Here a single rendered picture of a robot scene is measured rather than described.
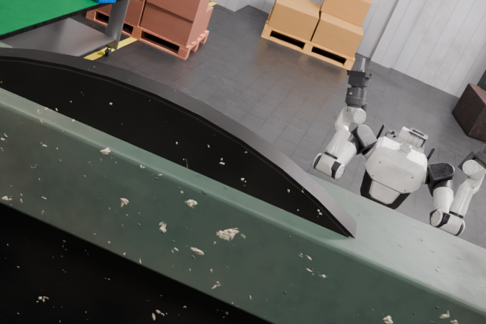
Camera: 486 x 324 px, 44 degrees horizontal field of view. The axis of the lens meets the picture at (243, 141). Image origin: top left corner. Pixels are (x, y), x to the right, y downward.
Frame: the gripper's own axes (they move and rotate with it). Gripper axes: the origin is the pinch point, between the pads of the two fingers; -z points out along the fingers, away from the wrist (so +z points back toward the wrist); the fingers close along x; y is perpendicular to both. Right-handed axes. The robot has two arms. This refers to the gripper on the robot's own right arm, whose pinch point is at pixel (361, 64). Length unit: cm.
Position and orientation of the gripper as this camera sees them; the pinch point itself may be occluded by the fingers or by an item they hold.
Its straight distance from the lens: 276.0
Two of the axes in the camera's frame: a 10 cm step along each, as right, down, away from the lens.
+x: 7.1, 1.9, -6.8
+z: -1.5, 9.8, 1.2
